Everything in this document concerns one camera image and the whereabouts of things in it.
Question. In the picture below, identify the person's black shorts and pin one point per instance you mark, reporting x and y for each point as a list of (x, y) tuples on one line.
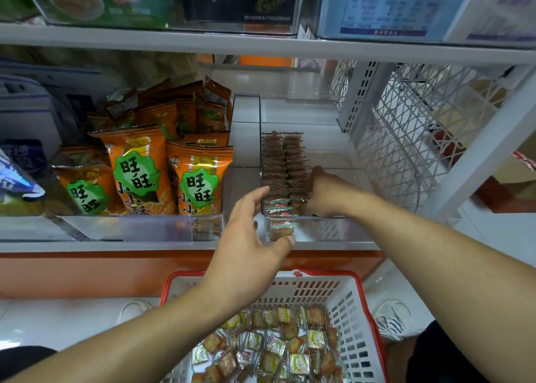
[(435, 358)]

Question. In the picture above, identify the white perforated side panel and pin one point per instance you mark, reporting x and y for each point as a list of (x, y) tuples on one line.
[(410, 127)]

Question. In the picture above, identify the orange shelf base panel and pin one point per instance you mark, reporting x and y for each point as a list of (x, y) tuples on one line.
[(84, 274)]

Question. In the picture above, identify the person's left shoe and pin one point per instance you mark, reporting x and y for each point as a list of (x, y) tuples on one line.
[(134, 310)]

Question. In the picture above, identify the person's right forearm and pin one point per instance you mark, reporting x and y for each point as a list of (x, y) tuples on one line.
[(444, 282)]

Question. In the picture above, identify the pile of small snack packets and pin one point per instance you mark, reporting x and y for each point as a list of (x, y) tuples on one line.
[(268, 345)]

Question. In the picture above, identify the person's left hand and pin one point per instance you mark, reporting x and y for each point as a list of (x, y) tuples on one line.
[(247, 265)]

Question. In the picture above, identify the white basket with red rim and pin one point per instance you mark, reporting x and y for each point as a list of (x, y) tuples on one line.
[(352, 311)]

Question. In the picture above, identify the group of orange snack bags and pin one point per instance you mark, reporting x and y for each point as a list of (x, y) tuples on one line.
[(138, 177)]

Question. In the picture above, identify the blue product box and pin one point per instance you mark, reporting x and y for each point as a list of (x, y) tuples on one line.
[(394, 10)]

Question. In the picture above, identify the blue white snack bag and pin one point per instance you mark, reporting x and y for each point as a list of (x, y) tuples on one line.
[(17, 182)]

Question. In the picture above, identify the row of small snack packets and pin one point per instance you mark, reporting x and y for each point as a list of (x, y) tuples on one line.
[(281, 173)]

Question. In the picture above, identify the green white product box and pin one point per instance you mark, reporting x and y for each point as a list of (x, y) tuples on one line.
[(100, 1)]

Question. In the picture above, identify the person's shoe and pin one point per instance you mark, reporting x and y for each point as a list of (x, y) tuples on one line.
[(392, 320), (134, 310)]

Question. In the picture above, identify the person's left forearm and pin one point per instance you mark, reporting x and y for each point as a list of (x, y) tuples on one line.
[(126, 349)]

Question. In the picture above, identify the person's right shoe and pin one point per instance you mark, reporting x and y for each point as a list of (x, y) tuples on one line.
[(392, 320)]

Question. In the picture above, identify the black product box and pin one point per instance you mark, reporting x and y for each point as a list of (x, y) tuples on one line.
[(239, 1)]

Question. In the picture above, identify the person's right hand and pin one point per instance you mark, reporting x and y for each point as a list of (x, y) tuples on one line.
[(331, 196)]

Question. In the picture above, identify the white metal shelf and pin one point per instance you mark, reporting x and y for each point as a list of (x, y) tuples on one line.
[(251, 47)]

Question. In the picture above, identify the clear plastic shelf front guard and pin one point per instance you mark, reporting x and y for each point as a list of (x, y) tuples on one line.
[(142, 228)]

